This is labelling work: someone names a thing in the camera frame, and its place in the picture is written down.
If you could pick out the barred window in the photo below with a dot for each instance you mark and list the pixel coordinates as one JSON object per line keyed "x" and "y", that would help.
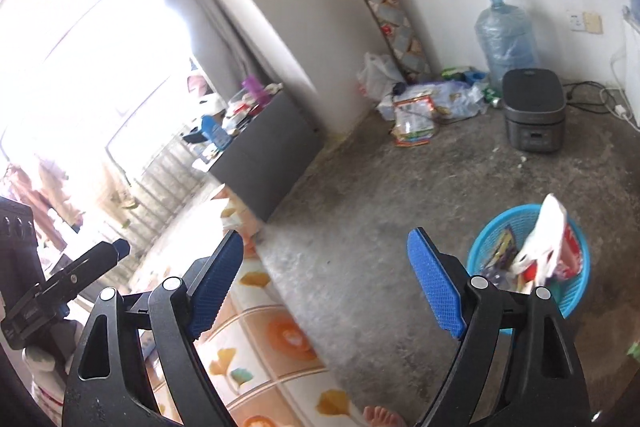
{"x": 75, "y": 57}

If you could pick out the white paper sheet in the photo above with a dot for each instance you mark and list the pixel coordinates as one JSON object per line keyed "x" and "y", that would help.
{"x": 545, "y": 237}

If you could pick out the beige wall socket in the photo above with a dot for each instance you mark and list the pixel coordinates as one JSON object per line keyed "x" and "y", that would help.
{"x": 585, "y": 22}

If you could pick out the dark grey cabinet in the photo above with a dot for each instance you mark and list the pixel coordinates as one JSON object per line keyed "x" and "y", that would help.
{"x": 270, "y": 152}

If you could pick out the white plastic bag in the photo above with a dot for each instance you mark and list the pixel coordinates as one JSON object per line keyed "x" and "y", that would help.
{"x": 375, "y": 74}

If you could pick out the blue water jug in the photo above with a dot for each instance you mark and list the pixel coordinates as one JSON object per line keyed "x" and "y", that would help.
{"x": 505, "y": 39}

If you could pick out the blue plastic basket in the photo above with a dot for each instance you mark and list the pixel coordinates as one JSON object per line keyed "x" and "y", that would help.
{"x": 575, "y": 287}

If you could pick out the dark yellow snack wrapper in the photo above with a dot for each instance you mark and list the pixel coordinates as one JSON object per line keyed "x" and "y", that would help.
{"x": 502, "y": 249}

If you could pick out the patterned rolled mat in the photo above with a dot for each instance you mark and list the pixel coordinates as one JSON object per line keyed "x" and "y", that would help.
{"x": 390, "y": 19}

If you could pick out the red white packet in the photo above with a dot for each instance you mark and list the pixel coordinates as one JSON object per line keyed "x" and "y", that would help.
{"x": 570, "y": 252}

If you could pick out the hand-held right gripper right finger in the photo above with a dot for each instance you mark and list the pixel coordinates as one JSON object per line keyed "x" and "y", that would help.
{"x": 435, "y": 287}

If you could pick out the red snack packet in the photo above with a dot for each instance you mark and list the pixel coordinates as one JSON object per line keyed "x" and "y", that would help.
{"x": 412, "y": 117}

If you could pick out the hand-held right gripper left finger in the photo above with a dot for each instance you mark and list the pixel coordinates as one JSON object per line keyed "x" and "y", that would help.
{"x": 215, "y": 287}

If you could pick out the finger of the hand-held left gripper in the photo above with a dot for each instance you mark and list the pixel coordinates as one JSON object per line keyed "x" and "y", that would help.
{"x": 75, "y": 272}

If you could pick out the person's foot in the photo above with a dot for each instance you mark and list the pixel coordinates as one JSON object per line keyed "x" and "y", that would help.
{"x": 382, "y": 417}

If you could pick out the grey rice cooker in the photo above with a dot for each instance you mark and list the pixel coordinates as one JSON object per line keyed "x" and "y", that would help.
{"x": 532, "y": 112}

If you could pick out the white appliance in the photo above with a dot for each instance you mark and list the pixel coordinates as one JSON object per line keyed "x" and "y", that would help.
{"x": 632, "y": 52}

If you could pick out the blue plastic item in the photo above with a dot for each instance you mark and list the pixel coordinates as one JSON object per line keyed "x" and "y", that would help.
{"x": 212, "y": 130}

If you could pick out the clear plastic bag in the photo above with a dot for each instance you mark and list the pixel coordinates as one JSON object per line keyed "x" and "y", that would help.
{"x": 452, "y": 96}

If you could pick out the hanging clothes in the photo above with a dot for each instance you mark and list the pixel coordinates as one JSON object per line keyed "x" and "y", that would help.
{"x": 50, "y": 192}

